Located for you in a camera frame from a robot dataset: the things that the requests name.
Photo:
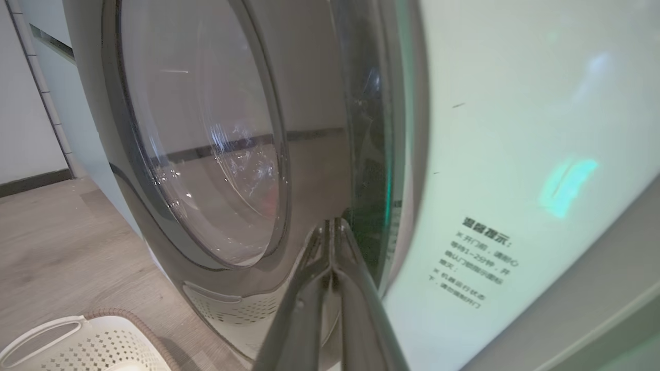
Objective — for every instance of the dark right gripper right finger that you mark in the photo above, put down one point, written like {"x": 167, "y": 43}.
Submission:
{"x": 366, "y": 319}

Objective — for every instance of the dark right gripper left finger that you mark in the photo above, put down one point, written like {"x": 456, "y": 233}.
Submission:
{"x": 301, "y": 319}

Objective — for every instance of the black round glass washer door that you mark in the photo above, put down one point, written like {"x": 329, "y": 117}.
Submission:
{"x": 206, "y": 129}

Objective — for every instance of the white front-load washing machine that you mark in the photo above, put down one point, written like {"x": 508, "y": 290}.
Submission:
{"x": 515, "y": 103}

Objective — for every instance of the light teal cabinet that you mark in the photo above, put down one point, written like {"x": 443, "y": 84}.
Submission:
{"x": 64, "y": 87}

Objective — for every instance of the printed instruction text label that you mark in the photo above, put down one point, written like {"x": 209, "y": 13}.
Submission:
{"x": 474, "y": 263}

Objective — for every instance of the white laundry basket brown rim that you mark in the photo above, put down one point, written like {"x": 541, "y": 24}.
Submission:
{"x": 103, "y": 350}

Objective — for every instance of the pale green cabinet drawer front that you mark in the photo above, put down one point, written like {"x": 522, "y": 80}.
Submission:
{"x": 46, "y": 20}

